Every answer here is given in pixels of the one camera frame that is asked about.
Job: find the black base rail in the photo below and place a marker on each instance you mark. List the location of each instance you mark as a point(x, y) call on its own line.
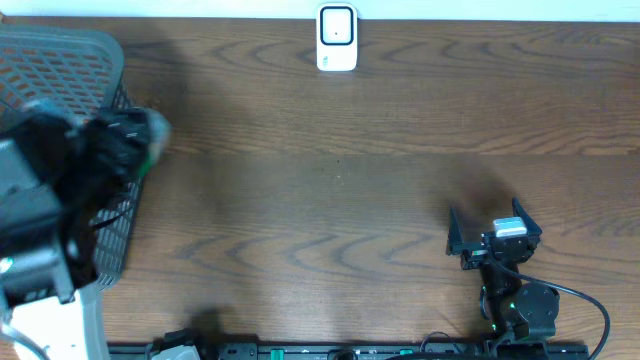
point(189, 344)

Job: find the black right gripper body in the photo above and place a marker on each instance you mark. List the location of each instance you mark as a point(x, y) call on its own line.
point(474, 258)

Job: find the white barcode scanner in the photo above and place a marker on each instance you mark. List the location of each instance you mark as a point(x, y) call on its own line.
point(336, 37)

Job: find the dark grey plastic basket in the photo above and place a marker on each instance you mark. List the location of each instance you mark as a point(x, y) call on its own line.
point(79, 72)

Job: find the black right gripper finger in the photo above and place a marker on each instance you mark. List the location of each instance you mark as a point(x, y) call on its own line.
point(455, 241)
point(532, 227)

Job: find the white jar green lid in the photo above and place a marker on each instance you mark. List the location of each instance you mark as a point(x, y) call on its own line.
point(160, 131)

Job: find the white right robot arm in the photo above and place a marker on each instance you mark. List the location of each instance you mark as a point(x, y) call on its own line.
point(520, 310)

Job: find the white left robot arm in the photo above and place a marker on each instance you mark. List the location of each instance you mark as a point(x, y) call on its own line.
point(51, 305)

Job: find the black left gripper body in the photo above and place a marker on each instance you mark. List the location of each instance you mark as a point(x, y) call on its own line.
point(92, 163)

